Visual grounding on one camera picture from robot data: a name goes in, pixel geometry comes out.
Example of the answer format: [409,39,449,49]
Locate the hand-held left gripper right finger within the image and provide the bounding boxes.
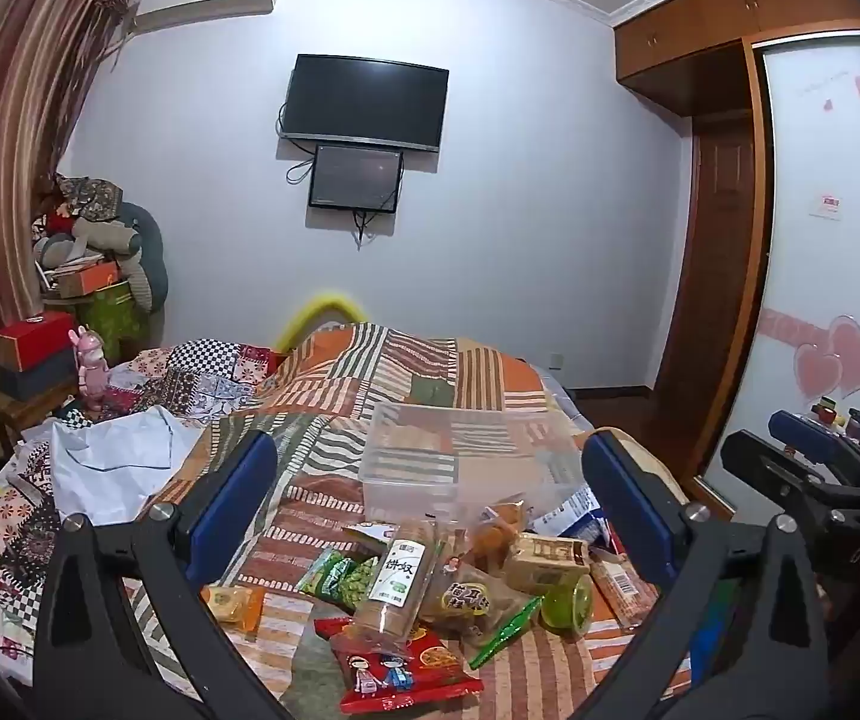
[565,431,828,720]

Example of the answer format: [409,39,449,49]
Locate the small black monitor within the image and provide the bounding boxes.
[308,142,405,215]

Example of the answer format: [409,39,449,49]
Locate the checkered patchwork quilt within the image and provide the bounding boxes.
[0,337,288,691]

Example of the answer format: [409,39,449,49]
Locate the green jelly cup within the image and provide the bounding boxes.
[539,577,596,635]

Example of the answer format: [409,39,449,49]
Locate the dark grey box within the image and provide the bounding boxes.
[0,349,79,402]

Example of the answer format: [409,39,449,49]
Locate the pink bear figure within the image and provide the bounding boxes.
[70,326,112,410]

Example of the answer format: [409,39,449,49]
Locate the white wardrobe door with hearts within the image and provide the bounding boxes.
[700,34,860,496]

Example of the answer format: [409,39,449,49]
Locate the tan cracker packet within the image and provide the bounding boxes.
[351,517,438,650]

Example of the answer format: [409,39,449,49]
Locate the clear plastic container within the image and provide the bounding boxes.
[359,403,588,533]

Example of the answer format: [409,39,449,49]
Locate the thin green packet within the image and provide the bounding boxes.
[467,596,543,668]

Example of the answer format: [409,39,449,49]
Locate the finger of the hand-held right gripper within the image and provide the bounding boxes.
[769,411,860,482]
[721,429,860,518]

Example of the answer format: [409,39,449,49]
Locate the blue white packet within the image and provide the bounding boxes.
[535,487,611,541]

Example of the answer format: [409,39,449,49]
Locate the grey striped plush pillow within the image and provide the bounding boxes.
[70,202,169,312]

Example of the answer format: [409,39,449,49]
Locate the green gift box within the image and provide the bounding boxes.
[74,281,150,361]

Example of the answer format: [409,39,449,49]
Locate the orange box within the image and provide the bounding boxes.
[59,262,124,297]

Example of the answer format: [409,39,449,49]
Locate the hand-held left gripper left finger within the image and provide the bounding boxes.
[31,430,292,720]

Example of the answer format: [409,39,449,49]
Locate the wooden wardrobe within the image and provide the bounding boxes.
[614,0,860,481]

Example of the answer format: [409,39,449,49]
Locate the small orange packet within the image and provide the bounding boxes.
[201,585,266,635]

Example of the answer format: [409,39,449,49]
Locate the brown biscuit packet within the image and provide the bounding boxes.
[503,532,592,593]

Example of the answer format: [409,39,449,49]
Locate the long reddish biscuit packet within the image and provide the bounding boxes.
[587,555,660,631]

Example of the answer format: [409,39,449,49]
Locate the striped brown curtain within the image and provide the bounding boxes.
[0,0,139,481]

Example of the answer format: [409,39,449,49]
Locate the green pea packet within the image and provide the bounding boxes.
[295,547,382,612]

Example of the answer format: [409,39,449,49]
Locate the yellow hoop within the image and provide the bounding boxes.
[280,292,363,350]

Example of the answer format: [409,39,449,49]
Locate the red snack packet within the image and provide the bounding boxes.
[315,616,485,715]

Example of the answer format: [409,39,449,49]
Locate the red box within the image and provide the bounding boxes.
[0,311,79,372]

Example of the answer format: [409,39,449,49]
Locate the yellow round label packet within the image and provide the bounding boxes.
[419,566,506,631]

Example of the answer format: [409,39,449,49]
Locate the brown pastry packet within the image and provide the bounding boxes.
[471,499,532,563]

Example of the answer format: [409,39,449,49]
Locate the black wall television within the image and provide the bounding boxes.
[278,54,450,153]

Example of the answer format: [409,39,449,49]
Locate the patterned cloth pile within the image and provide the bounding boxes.
[32,172,131,271]

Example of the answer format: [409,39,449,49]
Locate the brown wooden door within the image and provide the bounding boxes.
[655,116,757,406]

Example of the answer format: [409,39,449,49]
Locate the white cloth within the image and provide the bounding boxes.
[51,405,214,526]

